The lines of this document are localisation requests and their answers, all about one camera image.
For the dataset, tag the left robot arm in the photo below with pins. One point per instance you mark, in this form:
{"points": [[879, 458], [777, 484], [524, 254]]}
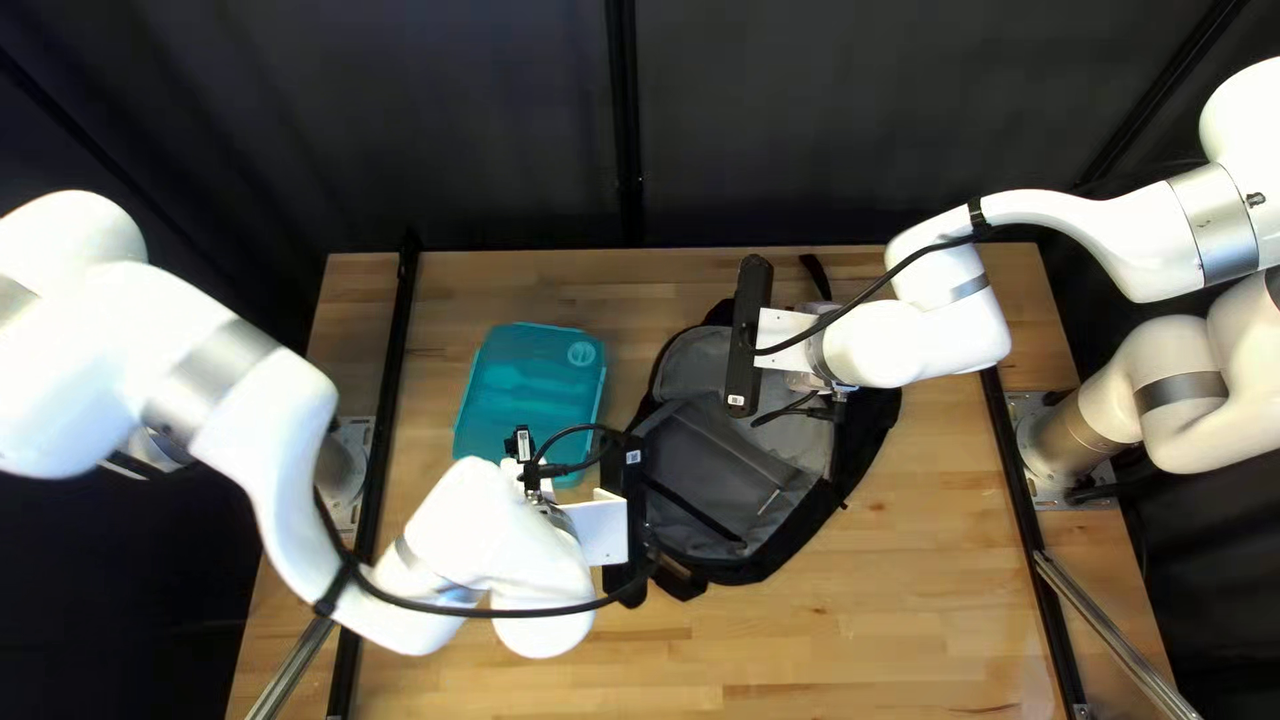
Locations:
{"points": [[200, 380]]}

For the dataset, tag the translucent teal lunch box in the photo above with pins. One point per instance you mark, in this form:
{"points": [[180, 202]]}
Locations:
{"points": [[525, 390]]}

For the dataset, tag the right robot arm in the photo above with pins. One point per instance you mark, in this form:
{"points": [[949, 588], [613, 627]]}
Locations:
{"points": [[1130, 230]]}

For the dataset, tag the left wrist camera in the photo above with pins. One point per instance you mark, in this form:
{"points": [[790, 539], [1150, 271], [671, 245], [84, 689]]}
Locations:
{"points": [[636, 470]]}

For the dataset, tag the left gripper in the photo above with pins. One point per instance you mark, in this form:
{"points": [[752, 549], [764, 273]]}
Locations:
{"points": [[605, 530]]}

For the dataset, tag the black backpack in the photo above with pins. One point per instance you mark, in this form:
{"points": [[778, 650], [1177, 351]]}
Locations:
{"points": [[720, 470]]}

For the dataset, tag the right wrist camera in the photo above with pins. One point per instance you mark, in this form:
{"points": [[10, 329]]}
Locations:
{"points": [[748, 320]]}

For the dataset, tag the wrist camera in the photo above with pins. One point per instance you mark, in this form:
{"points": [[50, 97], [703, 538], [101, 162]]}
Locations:
{"points": [[636, 470], [748, 320]]}

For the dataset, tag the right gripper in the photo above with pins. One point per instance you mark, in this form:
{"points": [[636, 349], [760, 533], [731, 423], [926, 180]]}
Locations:
{"points": [[780, 322]]}

